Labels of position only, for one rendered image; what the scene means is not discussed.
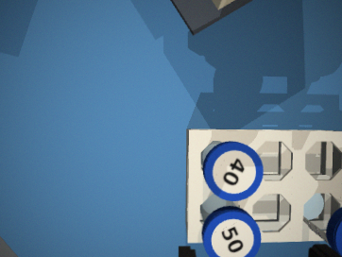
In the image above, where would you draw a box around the blue bench mat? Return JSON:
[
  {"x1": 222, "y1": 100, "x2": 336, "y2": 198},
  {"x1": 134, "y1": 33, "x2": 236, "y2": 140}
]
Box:
[{"x1": 0, "y1": 0, "x2": 342, "y2": 257}]

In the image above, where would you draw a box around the beige tube rack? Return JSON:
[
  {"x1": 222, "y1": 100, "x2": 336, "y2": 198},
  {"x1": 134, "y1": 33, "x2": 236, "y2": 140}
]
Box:
[{"x1": 185, "y1": 129, "x2": 342, "y2": 243}]

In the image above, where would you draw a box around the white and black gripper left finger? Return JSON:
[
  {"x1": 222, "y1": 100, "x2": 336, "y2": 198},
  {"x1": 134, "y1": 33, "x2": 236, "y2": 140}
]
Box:
[{"x1": 179, "y1": 246, "x2": 197, "y2": 257}]

